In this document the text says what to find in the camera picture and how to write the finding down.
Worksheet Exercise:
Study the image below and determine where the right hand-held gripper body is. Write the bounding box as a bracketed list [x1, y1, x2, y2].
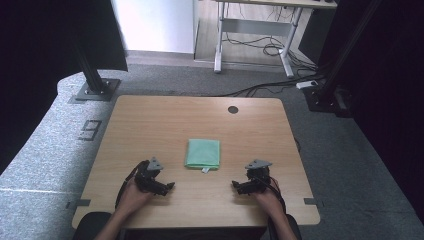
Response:
[244, 158, 273, 195]

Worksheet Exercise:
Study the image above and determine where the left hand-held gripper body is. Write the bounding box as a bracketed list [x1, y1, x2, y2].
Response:
[134, 156, 165, 194]

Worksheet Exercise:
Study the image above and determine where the green towel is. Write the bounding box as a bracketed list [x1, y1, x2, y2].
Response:
[183, 138, 222, 175]

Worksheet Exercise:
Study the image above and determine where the person's right hand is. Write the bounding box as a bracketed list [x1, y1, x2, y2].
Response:
[250, 188, 286, 220]

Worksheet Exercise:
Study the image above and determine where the person's left hand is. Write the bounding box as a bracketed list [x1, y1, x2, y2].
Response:
[114, 178, 155, 218]

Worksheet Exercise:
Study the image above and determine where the person's right leg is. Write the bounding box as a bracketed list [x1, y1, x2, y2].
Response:
[268, 213, 303, 240]

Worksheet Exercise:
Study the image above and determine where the person's leg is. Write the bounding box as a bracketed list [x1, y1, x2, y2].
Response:
[268, 213, 303, 240]
[72, 211, 115, 240]

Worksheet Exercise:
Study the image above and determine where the person's left leg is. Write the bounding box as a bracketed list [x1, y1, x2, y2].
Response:
[72, 211, 115, 240]

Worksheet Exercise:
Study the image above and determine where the white power strip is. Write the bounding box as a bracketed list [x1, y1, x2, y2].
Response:
[295, 80, 320, 90]

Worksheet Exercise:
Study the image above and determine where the black metal stand with base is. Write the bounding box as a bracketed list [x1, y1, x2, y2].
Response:
[303, 0, 383, 118]
[70, 41, 122, 102]

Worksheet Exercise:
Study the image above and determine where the white panel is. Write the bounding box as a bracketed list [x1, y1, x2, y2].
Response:
[111, 0, 197, 55]

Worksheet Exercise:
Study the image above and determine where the black curtain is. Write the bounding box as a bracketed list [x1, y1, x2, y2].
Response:
[315, 0, 424, 225]
[0, 0, 130, 175]

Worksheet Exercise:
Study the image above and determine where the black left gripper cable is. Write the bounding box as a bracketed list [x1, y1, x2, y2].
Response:
[114, 160, 150, 210]

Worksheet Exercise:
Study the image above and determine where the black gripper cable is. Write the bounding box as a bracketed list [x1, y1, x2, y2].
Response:
[264, 175, 288, 216]
[114, 160, 150, 210]

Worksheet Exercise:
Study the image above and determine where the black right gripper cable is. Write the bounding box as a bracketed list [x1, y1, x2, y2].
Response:
[264, 175, 288, 216]

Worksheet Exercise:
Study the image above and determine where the long black floor cable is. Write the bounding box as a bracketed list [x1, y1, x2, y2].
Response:
[218, 75, 326, 98]

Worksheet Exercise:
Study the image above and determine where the tangle of black floor cables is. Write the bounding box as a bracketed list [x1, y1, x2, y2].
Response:
[222, 31, 318, 69]

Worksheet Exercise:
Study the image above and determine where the white frame desk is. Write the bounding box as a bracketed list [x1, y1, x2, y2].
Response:
[213, 0, 338, 79]

